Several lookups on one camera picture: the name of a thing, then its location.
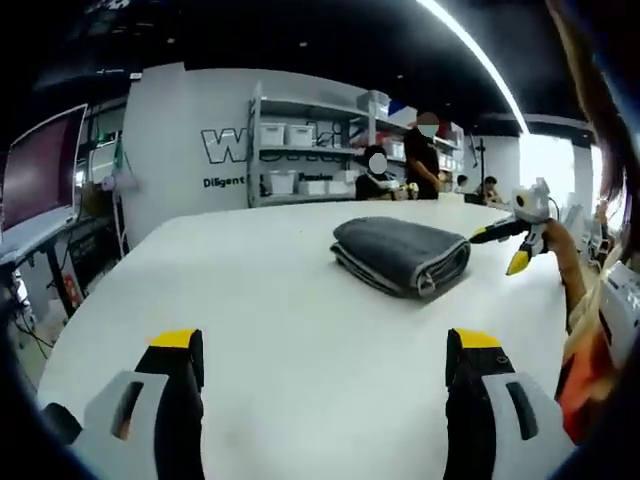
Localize white table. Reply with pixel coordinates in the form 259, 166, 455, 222
37, 192, 576, 480

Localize white chest device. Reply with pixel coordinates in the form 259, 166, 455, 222
597, 262, 640, 371

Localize pink cylinder on stand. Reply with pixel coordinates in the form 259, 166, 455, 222
101, 169, 144, 251

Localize grey metal storage shelf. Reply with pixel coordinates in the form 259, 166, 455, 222
247, 82, 466, 209

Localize grey towel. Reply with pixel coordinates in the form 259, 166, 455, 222
329, 215, 472, 300

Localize black tripod stand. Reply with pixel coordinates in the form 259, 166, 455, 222
469, 132, 489, 201

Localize operator in yellow shirt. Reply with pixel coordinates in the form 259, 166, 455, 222
544, 0, 640, 281

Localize long ceiling light strip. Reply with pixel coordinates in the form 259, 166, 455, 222
417, 0, 531, 134

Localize white office desk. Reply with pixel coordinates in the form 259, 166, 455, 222
0, 207, 84, 321

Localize computer monitor pink screen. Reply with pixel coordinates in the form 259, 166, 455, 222
0, 103, 89, 234

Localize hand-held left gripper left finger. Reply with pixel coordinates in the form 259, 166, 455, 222
74, 328, 206, 480

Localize rows of white storage bins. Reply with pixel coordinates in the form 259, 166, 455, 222
259, 92, 464, 196

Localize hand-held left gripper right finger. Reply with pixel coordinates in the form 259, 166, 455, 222
444, 327, 576, 480

